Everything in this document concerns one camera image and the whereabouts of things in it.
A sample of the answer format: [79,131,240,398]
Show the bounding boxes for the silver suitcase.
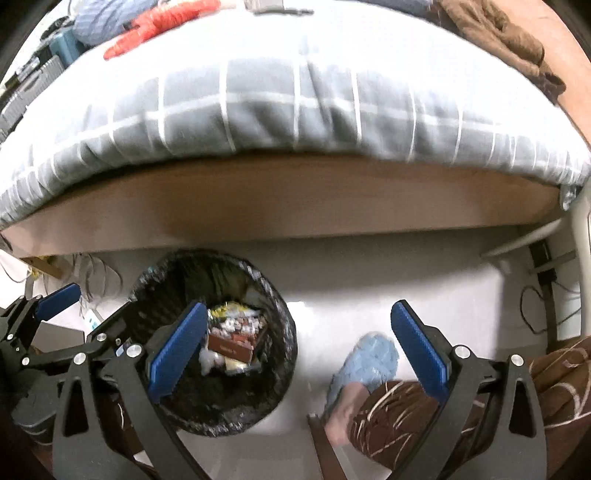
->
[0,55,65,139]

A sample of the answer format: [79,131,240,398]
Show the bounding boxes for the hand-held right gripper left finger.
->
[51,302,208,480]

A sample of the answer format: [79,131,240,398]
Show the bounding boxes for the brown patterned pajama pants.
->
[346,336,591,480]

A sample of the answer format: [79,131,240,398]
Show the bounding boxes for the blue fluffy slipper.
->
[325,332,400,416]

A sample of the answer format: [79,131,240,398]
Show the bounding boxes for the blue striped duvet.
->
[74,0,158,47]

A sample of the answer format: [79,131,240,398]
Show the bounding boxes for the white cable bundle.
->
[0,249,125,305]

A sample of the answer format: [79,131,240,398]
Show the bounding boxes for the wooden bed frame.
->
[9,0,591,259]

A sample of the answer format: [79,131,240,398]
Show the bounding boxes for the person's bare foot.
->
[323,382,370,446]

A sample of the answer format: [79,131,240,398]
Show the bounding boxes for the brown jacket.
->
[436,0,568,97]

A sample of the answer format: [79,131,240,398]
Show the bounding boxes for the black lined trash bin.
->
[127,249,298,437]

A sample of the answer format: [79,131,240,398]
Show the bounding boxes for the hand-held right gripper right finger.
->
[390,299,552,480]

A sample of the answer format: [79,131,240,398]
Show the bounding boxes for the black floor cable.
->
[519,284,583,335]

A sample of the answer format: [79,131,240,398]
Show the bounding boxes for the red plastic bag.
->
[102,0,222,61]

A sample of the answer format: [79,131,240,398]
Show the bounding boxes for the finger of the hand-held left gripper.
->
[0,283,82,352]
[21,301,139,370]

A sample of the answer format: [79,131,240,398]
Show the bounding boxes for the teal suitcase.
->
[48,32,86,70]

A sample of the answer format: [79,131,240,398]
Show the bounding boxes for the dark brown cookie box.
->
[207,330,269,365]

